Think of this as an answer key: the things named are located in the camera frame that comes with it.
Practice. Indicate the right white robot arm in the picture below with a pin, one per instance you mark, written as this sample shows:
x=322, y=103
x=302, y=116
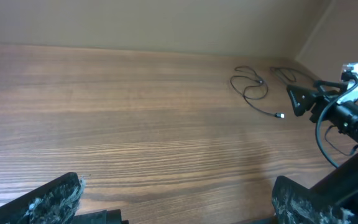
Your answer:
x=341, y=184

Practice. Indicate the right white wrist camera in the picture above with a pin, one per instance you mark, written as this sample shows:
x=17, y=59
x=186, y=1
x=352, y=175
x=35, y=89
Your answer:
x=349, y=77

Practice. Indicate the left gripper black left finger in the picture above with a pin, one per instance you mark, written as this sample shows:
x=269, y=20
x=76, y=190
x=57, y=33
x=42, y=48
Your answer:
x=54, y=202

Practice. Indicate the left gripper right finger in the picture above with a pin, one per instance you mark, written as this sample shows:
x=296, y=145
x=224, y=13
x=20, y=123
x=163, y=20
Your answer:
x=295, y=204

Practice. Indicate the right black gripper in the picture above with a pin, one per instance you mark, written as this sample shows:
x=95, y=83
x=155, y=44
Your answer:
x=303, y=99

